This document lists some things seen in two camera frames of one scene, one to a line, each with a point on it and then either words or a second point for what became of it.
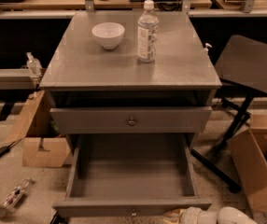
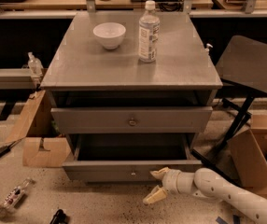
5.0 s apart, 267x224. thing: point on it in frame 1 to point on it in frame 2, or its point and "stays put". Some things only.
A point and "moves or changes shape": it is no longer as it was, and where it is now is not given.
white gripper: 191,217 to 173,181
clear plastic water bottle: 147,26 stays put
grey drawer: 129,175 moves or changes shape
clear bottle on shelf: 34,65 stays put
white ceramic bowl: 109,35 stays put
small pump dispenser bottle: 206,49 stays put
